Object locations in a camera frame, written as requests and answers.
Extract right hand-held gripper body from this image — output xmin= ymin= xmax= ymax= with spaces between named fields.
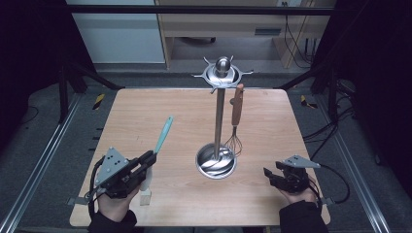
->
xmin=274 ymin=154 xmax=322 ymax=194

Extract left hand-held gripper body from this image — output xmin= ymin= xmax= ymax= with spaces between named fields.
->
xmin=93 ymin=147 xmax=148 ymax=199

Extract teal handled silicone spatula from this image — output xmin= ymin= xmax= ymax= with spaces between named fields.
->
xmin=139 ymin=116 xmax=175 ymax=192

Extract whisk with wooden handle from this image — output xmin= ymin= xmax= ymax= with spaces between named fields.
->
xmin=223 ymin=83 xmax=246 ymax=158

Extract steel utensil rack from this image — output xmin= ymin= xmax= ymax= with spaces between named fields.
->
xmin=191 ymin=55 xmax=255 ymax=181

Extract person's right hand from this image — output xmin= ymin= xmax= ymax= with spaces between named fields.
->
xmin=278 ymin=185 xmax=321 ymax=206

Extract person's left hand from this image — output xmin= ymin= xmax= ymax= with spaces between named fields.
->
xmin=96 ymin=183 xmax=143 ymax=223

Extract yellow black tape strip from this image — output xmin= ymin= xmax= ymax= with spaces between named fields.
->
xmin=92 ymin=92 xmax=107 ymax=111
xmin=299 ymin=94 xmax=319 ymax=110

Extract black metal stand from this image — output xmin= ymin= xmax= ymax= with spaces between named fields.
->
xmin=57 ymin=60 xmax=126 ymax=124
xmin=274 ymin=62 xmax=342 ymax=124

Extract white cabinet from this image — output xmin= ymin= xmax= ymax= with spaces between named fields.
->
xmin=66 ymin=0 xmax=166 ymax=64

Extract black curtain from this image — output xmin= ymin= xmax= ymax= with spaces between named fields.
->
xmin=310 ymin=0 xmax=412 ymax=198
xmin=0 ymin=0 xmax=98 ymax=153

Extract light wooden desk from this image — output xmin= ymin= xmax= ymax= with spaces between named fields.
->
xmin=154 ymin=0 xmax=336 ymax=70

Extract right hand-held gripper cable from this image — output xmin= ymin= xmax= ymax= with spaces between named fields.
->
xmin=307 ymin=163 xmax=352 ymax=216

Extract black floor cables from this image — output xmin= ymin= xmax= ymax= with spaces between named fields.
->
xmin=302 ymin=79 xmax=358 ymax=159

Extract aluminium floor rail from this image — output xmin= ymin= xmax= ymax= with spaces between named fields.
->
xmin=314 ymin=93 xmax=392 ymax=233
xmin=0 ymin=92 xmax=83 ymax=233

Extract black hanging desk cables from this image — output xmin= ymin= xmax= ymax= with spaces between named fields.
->
xmin=282 ymin=1 xmax=315 ymax=70

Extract black horizontal frame bar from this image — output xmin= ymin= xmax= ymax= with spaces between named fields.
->
xmin=66 ymin=4 xmax=338 ymax=17

